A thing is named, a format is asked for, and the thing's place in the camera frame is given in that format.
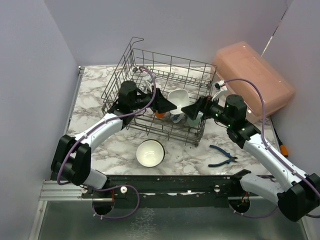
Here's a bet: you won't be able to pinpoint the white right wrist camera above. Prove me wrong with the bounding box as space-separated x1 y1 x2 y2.
211 80 228 101

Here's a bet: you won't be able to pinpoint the pink translucent plastic storage box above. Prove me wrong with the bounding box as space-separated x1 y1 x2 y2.
212 41 295 123

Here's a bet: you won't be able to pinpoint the aluminium extrusion frame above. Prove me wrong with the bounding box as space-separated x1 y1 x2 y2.
39 180 82 202

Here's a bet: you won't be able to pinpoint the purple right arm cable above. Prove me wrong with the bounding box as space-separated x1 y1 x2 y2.
214 78 320 219

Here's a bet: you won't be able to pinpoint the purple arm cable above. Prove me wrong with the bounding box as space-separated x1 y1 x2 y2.
214 78 320 219
56 66 158 221

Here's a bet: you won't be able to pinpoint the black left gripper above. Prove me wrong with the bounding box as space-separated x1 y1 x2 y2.
130 85 177 114

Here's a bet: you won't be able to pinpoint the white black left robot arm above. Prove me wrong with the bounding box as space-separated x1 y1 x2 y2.
51 80 177 198

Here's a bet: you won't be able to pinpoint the orange black tool handle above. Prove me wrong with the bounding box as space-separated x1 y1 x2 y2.
278 139 289 158

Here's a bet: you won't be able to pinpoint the white bowl with dark rim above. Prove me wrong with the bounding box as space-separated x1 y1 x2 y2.
136 139 165 168

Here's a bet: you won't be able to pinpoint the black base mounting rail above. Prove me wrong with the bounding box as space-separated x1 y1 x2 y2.
49 173 276 210

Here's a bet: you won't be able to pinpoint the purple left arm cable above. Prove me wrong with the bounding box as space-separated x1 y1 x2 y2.
56 66 158 221

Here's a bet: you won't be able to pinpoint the orange bowl white inside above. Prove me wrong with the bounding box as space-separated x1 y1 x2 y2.
155 111 166 119

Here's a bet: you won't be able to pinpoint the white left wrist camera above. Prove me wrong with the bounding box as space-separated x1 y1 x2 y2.
141 72 153 93

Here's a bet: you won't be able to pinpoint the lime green square bowl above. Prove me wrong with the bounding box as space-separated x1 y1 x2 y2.
167 89 190 115

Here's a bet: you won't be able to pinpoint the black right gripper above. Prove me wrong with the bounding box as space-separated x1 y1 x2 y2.
181 93 233 127

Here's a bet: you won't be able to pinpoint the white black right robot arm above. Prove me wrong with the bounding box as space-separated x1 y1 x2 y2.
181 94 320 222

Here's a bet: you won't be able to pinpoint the mint green ceramic bowl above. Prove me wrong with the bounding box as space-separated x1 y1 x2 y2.
186 111 203 128

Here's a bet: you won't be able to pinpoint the grey wire dish rack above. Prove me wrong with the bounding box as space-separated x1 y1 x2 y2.
101 37 217 147

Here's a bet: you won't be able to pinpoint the white blue floral bowl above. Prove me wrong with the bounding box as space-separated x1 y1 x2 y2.
170 113 185 124

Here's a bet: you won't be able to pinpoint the blue handled pliers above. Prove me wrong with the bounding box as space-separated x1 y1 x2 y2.
208 144 240 168

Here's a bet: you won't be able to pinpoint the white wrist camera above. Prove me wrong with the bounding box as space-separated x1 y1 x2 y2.
211 80 228 101
141 72 153 93

